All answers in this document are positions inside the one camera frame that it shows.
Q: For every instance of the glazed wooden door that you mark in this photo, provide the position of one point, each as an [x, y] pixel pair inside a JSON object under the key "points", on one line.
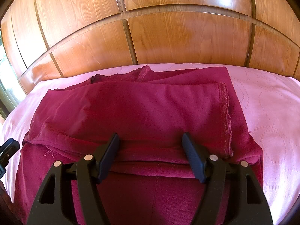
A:
{"points": [[5, 82]]}

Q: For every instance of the wooden wardrobe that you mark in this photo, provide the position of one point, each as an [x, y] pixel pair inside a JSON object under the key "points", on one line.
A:
{"points": [[182, 37]]}

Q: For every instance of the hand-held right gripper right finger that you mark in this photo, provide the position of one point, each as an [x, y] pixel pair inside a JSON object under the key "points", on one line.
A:
{"points": [[192, 154]]}

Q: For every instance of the pink bedsheet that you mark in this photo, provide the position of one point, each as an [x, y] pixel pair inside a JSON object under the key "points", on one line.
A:
{"points": [[276, 121]]}

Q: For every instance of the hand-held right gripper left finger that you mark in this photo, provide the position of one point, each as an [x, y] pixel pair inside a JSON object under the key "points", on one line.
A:
{"points": [[109, 159]]}

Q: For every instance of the maroon velvet pants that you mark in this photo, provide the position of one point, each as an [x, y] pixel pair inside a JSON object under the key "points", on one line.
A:
{"points": [[145, 112]]}

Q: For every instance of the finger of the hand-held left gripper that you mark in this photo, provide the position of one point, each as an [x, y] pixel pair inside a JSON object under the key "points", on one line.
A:
{"points": [[8, 148]]}

